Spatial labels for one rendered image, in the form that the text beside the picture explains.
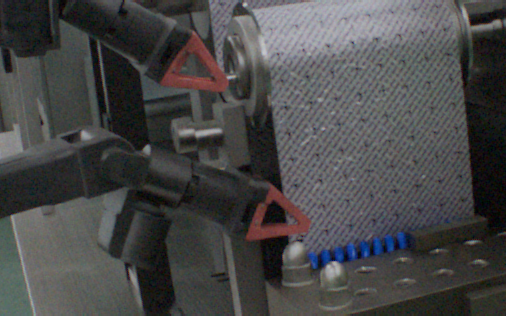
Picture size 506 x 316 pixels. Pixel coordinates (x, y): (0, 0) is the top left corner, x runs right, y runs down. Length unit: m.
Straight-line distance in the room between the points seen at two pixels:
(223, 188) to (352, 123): 0.17
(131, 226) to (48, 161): 0.13
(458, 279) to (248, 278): 0.31
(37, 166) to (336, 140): 0.34
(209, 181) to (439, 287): 0.27
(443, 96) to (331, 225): 0.20
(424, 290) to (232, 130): 0.32
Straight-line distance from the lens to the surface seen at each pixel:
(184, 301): 1.57
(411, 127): 1.26
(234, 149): 1.27
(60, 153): 1.10
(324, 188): 1.23
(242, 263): 1.31
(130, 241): 1.16
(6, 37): 1.17
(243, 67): 1.21
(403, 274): 1.15
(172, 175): 1.16
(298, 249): 1.15
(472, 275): 1.13
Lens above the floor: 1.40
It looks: 12 degrees down
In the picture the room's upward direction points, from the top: 8 degrees counter-clockwise
